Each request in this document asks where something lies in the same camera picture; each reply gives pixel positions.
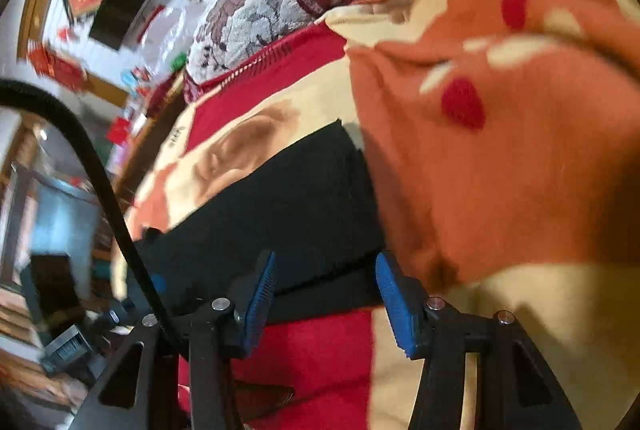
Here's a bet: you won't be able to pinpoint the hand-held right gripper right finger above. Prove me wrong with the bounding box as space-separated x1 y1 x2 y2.
375 251 583 430

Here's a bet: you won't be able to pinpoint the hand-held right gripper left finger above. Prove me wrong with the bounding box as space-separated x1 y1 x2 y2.
70 250 279 430

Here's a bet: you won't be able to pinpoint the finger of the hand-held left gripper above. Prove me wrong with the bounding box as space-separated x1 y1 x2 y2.
107 272 168 326

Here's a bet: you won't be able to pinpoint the black pants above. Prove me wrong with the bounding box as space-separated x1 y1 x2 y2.
125 119 391 326

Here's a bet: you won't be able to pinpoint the blue-grey cabinet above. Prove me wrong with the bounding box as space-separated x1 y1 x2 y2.
30 182 103 261

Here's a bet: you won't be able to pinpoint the wooden table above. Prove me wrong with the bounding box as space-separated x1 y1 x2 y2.
114 75 187 193

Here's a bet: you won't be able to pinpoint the printed fleece blanket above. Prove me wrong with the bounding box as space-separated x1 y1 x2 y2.
110 0 640 430

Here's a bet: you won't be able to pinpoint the red hanging decoration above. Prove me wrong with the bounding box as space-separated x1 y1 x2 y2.
27 46 87 90

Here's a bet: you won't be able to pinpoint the clear plastic bag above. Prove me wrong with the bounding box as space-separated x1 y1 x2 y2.
137 5 201 76

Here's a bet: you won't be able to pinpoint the red and white floral cushion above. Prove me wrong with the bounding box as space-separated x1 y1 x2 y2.
182 0 416 103

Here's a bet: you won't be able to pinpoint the black cable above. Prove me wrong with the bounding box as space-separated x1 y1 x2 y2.
0 79 183 353

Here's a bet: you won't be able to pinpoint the wall television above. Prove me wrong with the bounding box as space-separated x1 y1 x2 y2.
89 0 152 51

